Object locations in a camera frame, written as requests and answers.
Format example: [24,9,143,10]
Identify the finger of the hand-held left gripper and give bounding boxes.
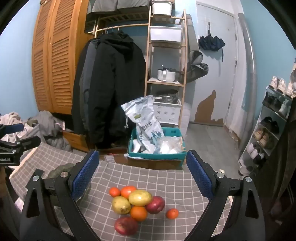
[0,136,41,152]
[0,123,25,135]

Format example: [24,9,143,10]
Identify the dark grey hanging jacket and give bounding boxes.
[71,39,99,135]

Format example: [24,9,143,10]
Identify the white plastic bin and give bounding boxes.
[151,0,174,16]
[150,26,184,43]

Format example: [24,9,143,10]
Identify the brown cardboard box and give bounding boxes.
[113,153,186,171]

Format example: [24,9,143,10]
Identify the clear plastic bag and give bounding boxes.
[154,136,186,154]

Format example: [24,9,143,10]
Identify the wooden drawer box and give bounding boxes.
[62,130,90,153]

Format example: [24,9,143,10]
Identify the pale crumpled clothes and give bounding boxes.
[0,112,25,142]

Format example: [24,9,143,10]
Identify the silver vertical pipe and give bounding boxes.
[238,13,258,151]

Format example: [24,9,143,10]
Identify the white pot with lid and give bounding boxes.
[157,67,179,82]

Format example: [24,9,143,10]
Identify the wooden shelf unit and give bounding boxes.
[144,9,188,130]

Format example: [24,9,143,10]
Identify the grey fabric storage box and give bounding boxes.
[87,0,117,15]
[116,0,151,12]

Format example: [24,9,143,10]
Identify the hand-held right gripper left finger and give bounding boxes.
[20,149,102,241]

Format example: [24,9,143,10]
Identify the white printed rice bag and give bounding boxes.
[121,95,165,154]

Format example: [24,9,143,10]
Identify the shoe rack with shoes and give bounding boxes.
[239,76,296,176]

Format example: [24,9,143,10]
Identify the red apple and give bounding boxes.
[114,216,139,236]
[145,196,165,214]

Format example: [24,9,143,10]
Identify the white door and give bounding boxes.
[196,2,239,131]

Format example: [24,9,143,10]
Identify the grey shoe rack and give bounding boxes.
[238,85,292,177]

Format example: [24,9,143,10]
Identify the grey checked tablecloth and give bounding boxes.
[9,142,233,241]

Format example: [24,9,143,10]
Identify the wooden clothes rail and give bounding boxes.
[94,23,151,37]

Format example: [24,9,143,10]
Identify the steel pot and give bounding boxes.
[155,90,179,103]

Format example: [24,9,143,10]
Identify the orange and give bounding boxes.
[130,206,148,221]
[120,186,137,199]

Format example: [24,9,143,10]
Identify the yellow pear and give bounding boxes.
[112,196,131,215]
[128,189,152,206]

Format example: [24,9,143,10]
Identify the black hanging jacket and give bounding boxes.
[89,30,147,149]

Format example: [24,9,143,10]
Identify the wooden louvered wardrobe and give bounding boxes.
[32,0,96,114]

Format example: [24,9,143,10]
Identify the grey glass plate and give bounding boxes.
[47,163,91,207]

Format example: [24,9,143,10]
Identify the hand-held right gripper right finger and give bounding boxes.
[184,149,266,241]

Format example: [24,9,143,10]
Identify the navy folded umbrella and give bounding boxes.
[198,23,226,62]

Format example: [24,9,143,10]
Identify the grey hooded jacket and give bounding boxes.
[187,50,209,83]

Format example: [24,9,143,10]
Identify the grey crumpled clothes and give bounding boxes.
[23,111,73,151]

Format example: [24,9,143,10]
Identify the white patterned drawer box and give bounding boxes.
[153,101,182,127]

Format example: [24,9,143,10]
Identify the teal cardboard box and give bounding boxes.
[128,127,187,161]

